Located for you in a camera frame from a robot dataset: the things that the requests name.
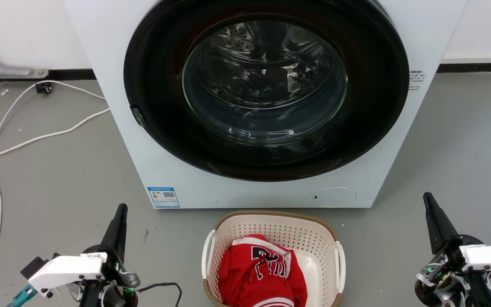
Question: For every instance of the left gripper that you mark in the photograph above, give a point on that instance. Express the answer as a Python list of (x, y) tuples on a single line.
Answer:
[(111, 266)]

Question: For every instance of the white front-load washing machine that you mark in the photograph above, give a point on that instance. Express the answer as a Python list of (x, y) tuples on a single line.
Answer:
[(113, 51)]

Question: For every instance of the small black floor plug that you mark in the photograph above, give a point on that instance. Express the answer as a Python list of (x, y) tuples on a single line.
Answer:
[(43, 88)]

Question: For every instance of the red basketball jersey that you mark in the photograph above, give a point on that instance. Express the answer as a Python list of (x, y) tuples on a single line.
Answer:
[(249, 277)]

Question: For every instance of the grey wall pipe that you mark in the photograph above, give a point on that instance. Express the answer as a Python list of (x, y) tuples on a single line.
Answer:
[(2, 70)]

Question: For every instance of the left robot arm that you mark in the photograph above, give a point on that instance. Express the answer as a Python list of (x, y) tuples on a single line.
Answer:
[(64, 270)]

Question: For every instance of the black round washer door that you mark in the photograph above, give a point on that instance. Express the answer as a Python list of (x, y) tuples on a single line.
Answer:
[(373, 111)]

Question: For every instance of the cream perforated laundry basket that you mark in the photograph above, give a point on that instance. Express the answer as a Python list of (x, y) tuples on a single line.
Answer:
[(279, 228)]

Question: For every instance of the round white filter cover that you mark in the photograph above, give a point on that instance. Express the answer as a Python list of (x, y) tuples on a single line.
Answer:
[(335, 197)]

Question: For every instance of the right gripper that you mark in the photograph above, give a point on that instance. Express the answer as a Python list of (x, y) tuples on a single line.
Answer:
[(446, 273)]

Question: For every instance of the blue energy label sticker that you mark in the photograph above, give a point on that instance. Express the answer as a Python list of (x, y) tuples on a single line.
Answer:
[(163, 197)]

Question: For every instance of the small text label sticker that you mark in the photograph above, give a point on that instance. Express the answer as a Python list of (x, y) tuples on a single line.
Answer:
[(416, 80)]

